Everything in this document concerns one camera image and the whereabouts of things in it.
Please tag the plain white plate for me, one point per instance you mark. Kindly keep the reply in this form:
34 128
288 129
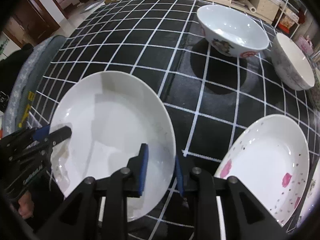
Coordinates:
111 114

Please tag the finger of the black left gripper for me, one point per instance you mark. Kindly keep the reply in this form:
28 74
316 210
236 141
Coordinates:
55 137
22 138

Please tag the pink gift bag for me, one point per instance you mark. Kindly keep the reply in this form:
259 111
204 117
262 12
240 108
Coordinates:
305 44

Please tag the white paper roll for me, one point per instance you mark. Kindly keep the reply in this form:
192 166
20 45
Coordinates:
250 6

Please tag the white plate cartoon bear print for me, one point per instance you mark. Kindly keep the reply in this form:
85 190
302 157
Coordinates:
311 197

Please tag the person's left hand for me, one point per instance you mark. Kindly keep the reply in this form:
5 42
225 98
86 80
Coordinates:
26 206

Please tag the white bowl red seal pattern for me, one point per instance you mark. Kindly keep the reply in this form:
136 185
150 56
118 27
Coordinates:
230 32

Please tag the white plate pink flowers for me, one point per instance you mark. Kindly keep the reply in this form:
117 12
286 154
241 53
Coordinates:
271 158

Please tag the white bowl grey marbled outside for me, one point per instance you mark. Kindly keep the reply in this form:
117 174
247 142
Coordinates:
290 64

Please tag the black white grid tablecloth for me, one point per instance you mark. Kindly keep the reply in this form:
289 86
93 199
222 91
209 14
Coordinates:
211 98

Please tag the dark brown wooden door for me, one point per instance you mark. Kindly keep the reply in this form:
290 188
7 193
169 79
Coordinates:
31 23

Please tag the white metal shelf rack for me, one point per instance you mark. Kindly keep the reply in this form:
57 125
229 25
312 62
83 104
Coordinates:
290 16

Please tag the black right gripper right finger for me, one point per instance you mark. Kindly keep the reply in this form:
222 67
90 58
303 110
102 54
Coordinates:
223 205

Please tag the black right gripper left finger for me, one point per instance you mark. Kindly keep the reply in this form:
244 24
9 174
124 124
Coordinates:
98 208

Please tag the green patterned bowl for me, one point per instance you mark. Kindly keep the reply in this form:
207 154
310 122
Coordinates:
314 92

